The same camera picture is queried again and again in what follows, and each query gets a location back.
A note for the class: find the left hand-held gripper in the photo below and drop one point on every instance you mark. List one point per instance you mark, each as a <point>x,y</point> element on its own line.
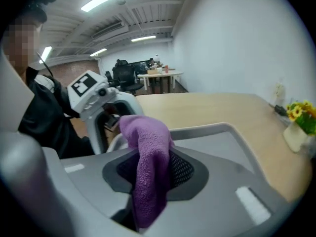
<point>84,92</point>

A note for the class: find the cardboard box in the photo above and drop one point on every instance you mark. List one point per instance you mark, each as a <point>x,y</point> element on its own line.
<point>152,71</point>

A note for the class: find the round white table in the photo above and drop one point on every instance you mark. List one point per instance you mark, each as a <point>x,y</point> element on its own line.
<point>160,75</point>

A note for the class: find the ceiling air conditioner vent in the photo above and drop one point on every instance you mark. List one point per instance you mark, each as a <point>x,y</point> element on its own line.
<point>109,29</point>

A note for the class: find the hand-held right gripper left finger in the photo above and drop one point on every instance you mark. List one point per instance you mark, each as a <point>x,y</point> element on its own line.
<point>84,184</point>

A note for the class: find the small black office chair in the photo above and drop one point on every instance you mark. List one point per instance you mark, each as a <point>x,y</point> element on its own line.
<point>109,76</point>

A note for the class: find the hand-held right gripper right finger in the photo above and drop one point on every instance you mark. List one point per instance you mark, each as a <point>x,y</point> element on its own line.
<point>217,206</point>

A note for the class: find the person's head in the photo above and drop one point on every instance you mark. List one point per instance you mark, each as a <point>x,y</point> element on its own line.
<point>21,46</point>

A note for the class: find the person's black jacket torso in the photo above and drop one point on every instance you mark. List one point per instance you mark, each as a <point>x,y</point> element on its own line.
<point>47,117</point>

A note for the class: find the purple cloth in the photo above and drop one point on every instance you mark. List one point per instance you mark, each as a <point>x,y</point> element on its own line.
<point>150,162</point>

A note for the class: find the black cap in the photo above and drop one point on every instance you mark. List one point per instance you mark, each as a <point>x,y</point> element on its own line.
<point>37,1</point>

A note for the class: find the large black office chair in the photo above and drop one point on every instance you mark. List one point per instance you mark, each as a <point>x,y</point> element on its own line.
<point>126,78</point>

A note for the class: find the white bottle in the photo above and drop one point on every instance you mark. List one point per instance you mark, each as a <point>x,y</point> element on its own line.
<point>157,58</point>

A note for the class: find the yellow flowers in white pot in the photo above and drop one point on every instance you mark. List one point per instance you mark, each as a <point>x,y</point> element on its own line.
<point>302,122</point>

